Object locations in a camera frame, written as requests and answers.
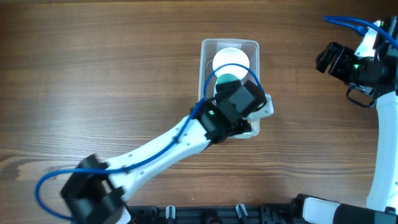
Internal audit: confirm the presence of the green cup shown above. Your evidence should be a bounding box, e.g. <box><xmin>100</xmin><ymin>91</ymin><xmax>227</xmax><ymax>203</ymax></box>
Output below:
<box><xmin>216</xmin><ymin>73</ymin><xmax>240</xmax><ymax>85</ymax></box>

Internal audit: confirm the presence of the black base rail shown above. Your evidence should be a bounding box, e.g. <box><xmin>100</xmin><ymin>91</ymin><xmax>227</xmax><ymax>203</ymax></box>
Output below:
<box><xmin>129</xmin><ymin>203</ymin><xmax>301</xmax><ymax>224</ymax></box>

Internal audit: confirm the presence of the clear plastic container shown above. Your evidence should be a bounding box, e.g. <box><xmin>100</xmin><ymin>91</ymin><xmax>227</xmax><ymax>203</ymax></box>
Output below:
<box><xmin>195</xmin><ymin>39</ymin><xmax>267</xmax><ymax>144</ymax></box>

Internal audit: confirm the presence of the left blue cable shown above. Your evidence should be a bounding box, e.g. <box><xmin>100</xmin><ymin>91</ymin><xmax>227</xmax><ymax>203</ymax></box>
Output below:
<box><xmin>34</xmin><ymin>63</ymin><xmax>265</xmax><ymax>222</ymax></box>

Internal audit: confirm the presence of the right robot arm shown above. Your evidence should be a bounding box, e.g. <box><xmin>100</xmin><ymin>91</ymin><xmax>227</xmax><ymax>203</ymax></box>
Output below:
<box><xmin>288</xmin><ymin>16</ymin><xmax>397</xmax><ymax>223</ymax></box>

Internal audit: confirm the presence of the white pink bowl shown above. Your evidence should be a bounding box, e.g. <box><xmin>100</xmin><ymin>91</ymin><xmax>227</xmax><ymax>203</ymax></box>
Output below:
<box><xmin>213</xmin><ymin>47</ymin><xmax>249</xmax><ymax>80</ymax></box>

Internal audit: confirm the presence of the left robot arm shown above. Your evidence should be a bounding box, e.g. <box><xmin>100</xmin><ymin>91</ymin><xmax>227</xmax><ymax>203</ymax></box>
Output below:
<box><xmin>60</xmin><ymin>81</ymin><xmax>273</xmax><ymax>223</ymax></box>

